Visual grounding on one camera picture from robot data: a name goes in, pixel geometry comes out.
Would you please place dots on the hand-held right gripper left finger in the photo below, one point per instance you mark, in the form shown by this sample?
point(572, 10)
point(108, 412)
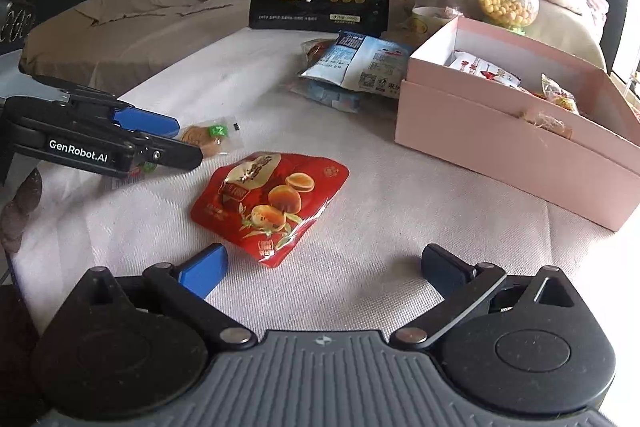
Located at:
point(202, 274)

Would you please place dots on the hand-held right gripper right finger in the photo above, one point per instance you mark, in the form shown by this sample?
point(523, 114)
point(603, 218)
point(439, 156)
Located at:
point(445, 274)

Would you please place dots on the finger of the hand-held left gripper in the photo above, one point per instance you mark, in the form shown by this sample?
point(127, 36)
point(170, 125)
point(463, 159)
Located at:
point(145, 122)
point(175, 154)

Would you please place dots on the small clear pastry packet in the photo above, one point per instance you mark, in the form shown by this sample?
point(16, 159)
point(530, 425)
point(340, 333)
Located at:
point(207, 142)
point(314, 53)

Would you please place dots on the red pastry snack bag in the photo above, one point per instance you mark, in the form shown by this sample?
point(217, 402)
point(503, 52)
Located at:
point(270, 207)

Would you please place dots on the pink cardboard box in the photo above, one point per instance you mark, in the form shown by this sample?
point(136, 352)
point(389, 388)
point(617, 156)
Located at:
point(500, 157)

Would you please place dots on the red and white snack packet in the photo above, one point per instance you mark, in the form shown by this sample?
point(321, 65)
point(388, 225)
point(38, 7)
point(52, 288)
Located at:
point(480, 69)

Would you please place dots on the person's left hand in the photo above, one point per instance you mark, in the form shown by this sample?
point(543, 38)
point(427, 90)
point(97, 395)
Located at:
point(20, 212)

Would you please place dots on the grey covered sofa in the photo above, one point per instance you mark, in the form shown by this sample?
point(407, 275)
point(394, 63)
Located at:
point(150, 7)

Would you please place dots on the clear bag of blue candies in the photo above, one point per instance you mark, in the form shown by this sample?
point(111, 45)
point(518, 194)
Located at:
point(330, 94)

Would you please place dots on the white and blue snack packet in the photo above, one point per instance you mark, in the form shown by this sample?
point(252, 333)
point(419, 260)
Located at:
point(360, 67)

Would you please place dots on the clear jar with green lid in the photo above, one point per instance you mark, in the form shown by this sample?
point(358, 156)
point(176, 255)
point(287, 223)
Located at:
point(507, 7)

